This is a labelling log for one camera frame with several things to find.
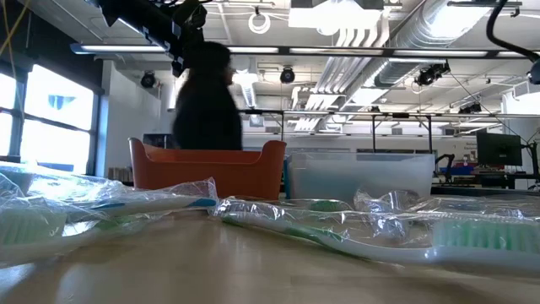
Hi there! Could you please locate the blue crate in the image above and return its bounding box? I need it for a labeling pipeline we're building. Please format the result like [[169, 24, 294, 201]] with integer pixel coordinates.
[[440, 165, 477, 176]]

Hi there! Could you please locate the green white wrapped toothbrush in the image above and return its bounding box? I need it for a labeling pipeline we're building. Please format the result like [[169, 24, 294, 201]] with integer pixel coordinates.
[[0, 198, 178, 267], [213, 198, 540, 279], [309, 199, 354, 213]]

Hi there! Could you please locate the black flat screen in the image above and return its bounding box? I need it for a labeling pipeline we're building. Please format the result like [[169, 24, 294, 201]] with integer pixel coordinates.
[[142, 133, 176, 150]]

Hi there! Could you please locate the orange plastic bin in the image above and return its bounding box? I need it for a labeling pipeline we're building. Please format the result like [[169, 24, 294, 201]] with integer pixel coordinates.
[[128, 137, 289, 202]]

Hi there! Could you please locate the black computer monitor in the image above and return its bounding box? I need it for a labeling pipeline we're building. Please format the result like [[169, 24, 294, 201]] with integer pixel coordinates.
[[476, 131, 524, 167]]

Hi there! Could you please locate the clear wrapped toothbrush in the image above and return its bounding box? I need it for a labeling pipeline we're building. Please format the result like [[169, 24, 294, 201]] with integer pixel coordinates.
[[421, 195, 540, 219]]

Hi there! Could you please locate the overhead light bar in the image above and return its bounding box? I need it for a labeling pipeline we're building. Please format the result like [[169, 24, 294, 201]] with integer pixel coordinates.
[[69, 41, 540, 59]]

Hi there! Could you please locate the teal plastic bin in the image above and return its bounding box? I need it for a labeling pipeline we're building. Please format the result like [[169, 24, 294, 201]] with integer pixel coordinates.
[[283, 158, 292, 200]]

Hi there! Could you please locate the silver ventilation duct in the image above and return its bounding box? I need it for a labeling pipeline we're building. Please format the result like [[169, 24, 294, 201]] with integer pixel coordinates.
[[349, 0, 497, 100]]

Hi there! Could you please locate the black metal rack frame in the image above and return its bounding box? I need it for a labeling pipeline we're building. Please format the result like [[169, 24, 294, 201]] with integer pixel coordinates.
[[240, 108, 287, 151], [370, 111, 435, 164]]

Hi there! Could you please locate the blue white wrapped toothbrush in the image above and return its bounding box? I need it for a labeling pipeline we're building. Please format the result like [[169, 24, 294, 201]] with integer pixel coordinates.
[[82, 177, 219, 219]]

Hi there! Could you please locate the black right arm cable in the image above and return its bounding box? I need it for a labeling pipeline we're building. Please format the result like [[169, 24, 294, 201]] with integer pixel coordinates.
[[484, 0, 540, 64]]

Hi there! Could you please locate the cluttered work desk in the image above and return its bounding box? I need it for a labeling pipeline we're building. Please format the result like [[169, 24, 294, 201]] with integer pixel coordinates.
[[424, 171, 540, 191]]

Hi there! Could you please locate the clear plastic bin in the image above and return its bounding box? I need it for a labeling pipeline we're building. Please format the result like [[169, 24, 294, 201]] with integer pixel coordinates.
[[286, 151, 436, 204]]

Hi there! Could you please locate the white cable coil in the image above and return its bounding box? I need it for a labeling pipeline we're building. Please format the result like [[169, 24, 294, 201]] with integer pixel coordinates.
[[247, 11, 273, 36]]

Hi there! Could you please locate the person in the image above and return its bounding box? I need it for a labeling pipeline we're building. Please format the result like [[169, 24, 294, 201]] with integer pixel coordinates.
[[171, 40, 245, 151]]

